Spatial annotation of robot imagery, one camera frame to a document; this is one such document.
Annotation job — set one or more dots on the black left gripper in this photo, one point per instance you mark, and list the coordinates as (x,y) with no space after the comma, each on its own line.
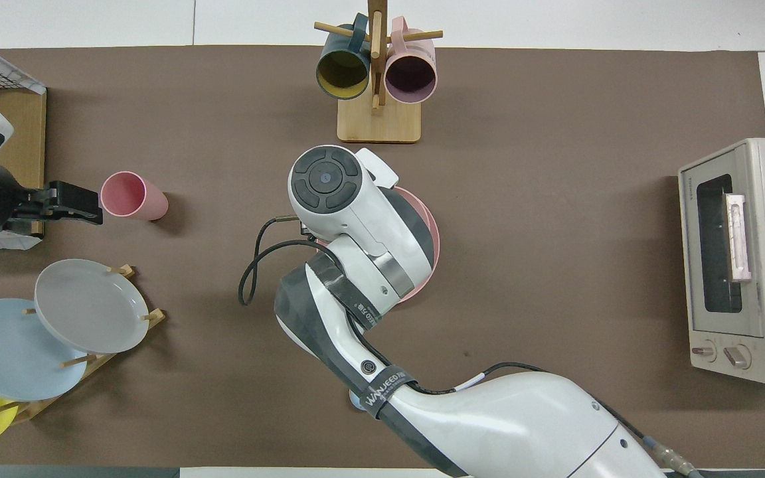
(34,206)

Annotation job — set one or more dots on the pink tumbler cup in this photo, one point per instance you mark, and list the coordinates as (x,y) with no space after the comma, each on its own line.
(131,196)

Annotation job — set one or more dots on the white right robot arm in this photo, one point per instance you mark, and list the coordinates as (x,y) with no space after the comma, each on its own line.
(369,232)

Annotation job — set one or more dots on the grey plate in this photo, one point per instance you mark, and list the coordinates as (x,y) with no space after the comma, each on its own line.
(90,305)

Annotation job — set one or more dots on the wooden plate rack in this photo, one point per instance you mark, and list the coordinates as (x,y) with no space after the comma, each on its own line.
(100,362)

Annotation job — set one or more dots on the light blue plate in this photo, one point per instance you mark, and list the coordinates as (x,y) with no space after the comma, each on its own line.
(10,352)

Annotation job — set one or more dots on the dark teal mug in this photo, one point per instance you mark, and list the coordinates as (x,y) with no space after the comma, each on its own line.
(342,73)

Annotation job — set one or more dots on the wooden mug tree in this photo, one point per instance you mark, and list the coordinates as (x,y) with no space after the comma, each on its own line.
(378,123)

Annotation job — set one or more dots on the blue lid with wooden knob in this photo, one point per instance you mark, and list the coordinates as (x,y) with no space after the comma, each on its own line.
(354,400)

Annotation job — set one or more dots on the pink mug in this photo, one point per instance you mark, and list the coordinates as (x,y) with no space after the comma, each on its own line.
(412,76)

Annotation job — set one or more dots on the pink speckled plate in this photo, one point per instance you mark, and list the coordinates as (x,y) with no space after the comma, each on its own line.
(435,255)

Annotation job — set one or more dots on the brown table mat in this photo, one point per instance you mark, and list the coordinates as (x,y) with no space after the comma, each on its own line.
(555,199)

